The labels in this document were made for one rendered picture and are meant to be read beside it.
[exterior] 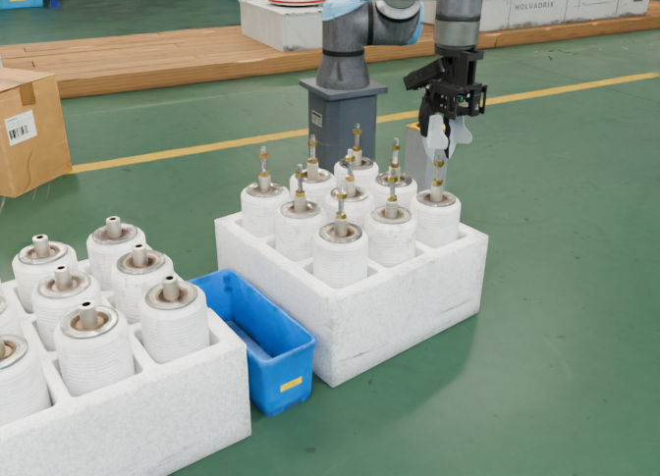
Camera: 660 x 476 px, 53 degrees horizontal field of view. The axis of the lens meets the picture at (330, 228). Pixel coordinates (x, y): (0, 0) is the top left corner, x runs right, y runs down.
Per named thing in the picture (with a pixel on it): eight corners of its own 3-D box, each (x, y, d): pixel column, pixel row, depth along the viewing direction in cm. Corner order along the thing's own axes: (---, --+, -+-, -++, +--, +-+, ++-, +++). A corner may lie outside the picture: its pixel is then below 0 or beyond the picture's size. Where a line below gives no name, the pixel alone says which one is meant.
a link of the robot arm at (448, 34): (425, 17, 112) (462, 13, 116) (423, 44, 114) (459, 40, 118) (456, 24, 107) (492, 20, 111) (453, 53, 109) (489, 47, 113)
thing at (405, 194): (368, 245, 149) (371, 170, 141) (412, 248, 148) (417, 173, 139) (365, 267, 140) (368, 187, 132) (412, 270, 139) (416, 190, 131)
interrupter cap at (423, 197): (438, 212, 123) (438, 208, 123) (408, 199, 128) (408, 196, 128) (464, 201, 127) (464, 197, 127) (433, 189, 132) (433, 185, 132)
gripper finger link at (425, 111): (419, 137, 119) (428, 88, 115) (414, 135, 120) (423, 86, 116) (439, 136, 121) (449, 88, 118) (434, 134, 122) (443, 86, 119)
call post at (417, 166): (398, 248, 162) (406, 126, 148) (418, 239, 166) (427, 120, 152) (418, 259, 157) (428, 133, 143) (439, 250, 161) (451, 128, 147)
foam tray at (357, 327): (219, 293, 143) (213, 219, 135) (357, 242, 165) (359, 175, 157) (332, 389, 116) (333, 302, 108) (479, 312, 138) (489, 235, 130)
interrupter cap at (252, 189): (238, 194, 129) (238, 191, 129) (257, 182, 135) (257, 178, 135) (272, 201, 127) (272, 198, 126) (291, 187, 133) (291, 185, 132)
